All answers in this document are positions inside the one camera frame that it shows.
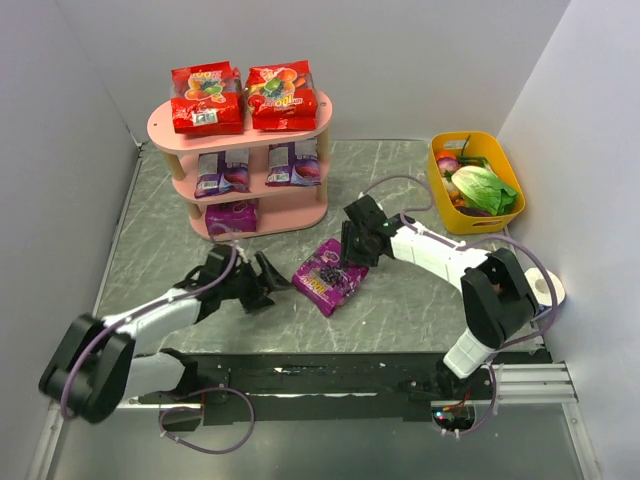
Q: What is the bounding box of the purple grape candy bag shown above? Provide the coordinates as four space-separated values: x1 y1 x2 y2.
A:
291 238 369 318
205 200 258 236

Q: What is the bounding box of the purple Fox's berries bag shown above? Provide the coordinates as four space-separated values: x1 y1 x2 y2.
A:
265 138 321 187
194 148 249 198

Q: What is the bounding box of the red fruit candy bag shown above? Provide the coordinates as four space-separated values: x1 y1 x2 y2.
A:
170 61 245 136
245 60 318 131

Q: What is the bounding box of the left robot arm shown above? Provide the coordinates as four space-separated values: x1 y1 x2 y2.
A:
38 244 292 424

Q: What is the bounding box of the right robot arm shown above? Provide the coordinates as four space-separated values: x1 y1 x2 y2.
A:
277 195 539 380

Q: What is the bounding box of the pink three-tier shelf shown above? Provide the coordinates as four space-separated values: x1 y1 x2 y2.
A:
147 90 332 238

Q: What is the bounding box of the red toy vegetable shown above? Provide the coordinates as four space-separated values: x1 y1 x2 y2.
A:
435 150 460 177

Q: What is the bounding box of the green toy cabbage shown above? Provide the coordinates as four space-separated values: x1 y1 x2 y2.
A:
451 165 519 216

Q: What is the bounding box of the yellow plastic basket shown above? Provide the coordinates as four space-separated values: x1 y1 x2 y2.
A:
426 131 526 235

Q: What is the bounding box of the white tape roll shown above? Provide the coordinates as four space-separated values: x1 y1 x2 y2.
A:
524 267 566 320

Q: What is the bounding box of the black base frame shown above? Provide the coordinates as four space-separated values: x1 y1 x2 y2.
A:
139 352 494 426

